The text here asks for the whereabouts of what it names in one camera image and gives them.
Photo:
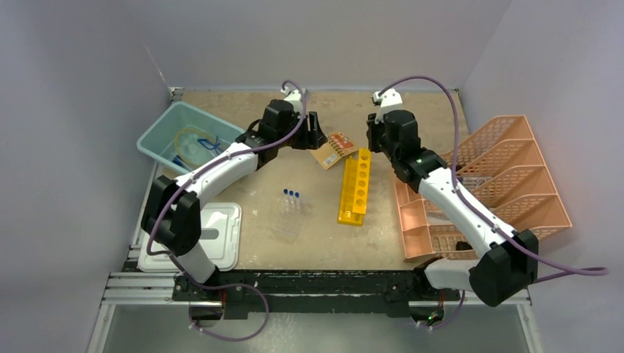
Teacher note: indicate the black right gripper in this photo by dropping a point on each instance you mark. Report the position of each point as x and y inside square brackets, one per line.
[374, 129]

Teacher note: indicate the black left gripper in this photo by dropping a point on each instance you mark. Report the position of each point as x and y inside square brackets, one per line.
[312, 139]

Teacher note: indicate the blue capped test tube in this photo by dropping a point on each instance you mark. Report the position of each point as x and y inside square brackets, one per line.
[297, 201]
[286, 198]
[291, 199]

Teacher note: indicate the yellow test tube rack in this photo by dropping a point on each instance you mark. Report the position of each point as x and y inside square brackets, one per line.
[355, 189]

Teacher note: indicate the white plastic bin lid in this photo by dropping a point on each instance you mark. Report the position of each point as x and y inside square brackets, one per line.
[220, 237]

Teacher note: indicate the yellow rubber tube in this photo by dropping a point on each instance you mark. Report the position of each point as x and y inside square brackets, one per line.
[189, 151]

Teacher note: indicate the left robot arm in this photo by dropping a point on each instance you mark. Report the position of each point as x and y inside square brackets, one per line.
[172, 214]

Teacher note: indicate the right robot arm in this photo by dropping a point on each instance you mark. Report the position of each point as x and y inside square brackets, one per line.
[505, 263]

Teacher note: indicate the tan spiral notebook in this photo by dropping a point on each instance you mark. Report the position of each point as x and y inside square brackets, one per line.
[338, 146]

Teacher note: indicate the orange plastic file organizer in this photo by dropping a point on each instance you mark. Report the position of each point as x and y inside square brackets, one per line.
[502, 166]

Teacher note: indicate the teal plastic bin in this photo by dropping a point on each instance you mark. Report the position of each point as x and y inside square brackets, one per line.
[158, 140]

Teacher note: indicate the aluminium rail frame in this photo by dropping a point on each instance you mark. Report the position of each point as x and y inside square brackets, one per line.
[324, 267]

